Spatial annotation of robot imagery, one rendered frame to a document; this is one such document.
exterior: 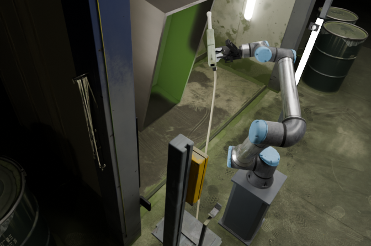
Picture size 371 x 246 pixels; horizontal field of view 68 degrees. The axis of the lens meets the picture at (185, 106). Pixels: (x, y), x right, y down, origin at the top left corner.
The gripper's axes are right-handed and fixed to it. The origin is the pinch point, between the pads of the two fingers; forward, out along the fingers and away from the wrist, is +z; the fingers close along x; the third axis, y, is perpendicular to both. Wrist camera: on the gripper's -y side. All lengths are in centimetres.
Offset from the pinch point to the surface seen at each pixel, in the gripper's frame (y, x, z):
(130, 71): -47, -46, 34
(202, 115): 156, 45, 25
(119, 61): -55, -47, 35
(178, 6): -23.5, 22.1, 16.2
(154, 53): -1.6, 6.3, 38.3
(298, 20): 112, 136, -102
